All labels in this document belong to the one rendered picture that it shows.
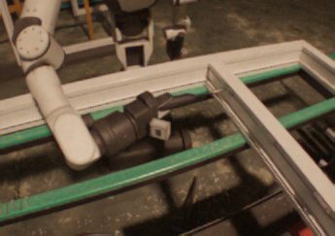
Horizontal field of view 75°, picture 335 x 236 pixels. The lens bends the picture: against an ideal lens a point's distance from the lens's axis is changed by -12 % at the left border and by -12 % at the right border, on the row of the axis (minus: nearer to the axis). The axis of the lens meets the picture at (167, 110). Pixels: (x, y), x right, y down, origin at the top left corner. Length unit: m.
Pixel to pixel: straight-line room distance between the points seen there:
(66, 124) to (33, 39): 0.20
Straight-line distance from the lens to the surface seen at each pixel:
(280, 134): 0.60
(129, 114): 0.56
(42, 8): 0.65
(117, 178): 0.57
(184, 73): 0.76
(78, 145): 0.50
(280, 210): 0.90
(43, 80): 0.57
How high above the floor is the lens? 1.34
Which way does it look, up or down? 43 degrees down
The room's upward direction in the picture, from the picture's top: straight up
